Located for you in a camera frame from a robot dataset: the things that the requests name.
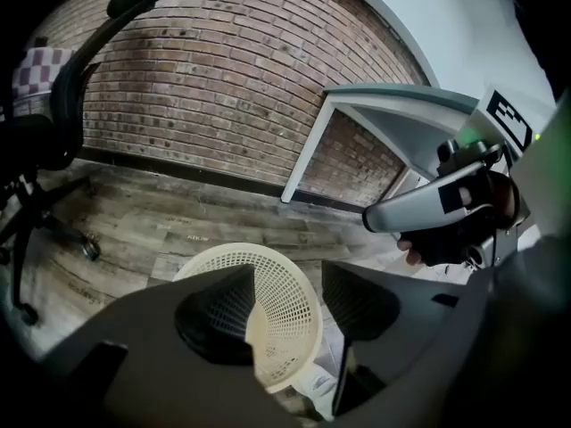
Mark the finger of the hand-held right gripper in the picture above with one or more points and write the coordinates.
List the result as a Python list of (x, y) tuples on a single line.
[(401, 210)]

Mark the person's right hand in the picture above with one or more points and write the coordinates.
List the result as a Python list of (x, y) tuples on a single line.
[(504, 199)]

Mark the checkered cloth table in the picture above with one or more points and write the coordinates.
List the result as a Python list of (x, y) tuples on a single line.
[(35, 71)]

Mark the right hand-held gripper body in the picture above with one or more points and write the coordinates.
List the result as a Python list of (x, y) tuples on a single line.
[(504, 118)]

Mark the black office chair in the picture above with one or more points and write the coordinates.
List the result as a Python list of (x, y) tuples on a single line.
[(67, 87)]

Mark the cream wastebasket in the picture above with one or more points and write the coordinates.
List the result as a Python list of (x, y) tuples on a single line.
[(285, 292)]

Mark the light blue table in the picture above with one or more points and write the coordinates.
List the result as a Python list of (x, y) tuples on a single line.
[(401, 94)]

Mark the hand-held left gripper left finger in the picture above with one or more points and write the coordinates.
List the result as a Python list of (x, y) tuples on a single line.
[(156, 350)]

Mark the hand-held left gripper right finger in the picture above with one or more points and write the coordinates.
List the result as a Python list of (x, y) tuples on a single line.
[(401, 319)]

